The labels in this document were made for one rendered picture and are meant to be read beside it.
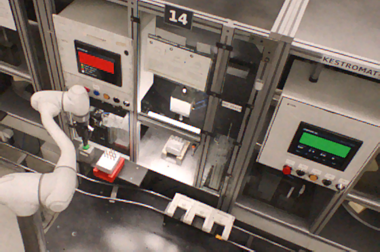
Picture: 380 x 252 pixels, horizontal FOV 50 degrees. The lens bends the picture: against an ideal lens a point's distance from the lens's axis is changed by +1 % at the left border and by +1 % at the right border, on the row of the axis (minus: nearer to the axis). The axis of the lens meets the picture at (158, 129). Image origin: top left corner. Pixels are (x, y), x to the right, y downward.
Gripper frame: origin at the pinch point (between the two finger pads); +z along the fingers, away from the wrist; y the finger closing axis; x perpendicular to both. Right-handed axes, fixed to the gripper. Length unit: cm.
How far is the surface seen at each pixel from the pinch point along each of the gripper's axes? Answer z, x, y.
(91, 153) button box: 8.4, 1.0, -3.8
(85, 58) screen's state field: -56, -7, -2
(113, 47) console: -67, -10, -17
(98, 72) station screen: -50, -7, -9
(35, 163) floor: 109, -31, 82
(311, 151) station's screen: -47, -7, -115
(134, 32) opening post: -77, -11, -27
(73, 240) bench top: 41, 41, -13
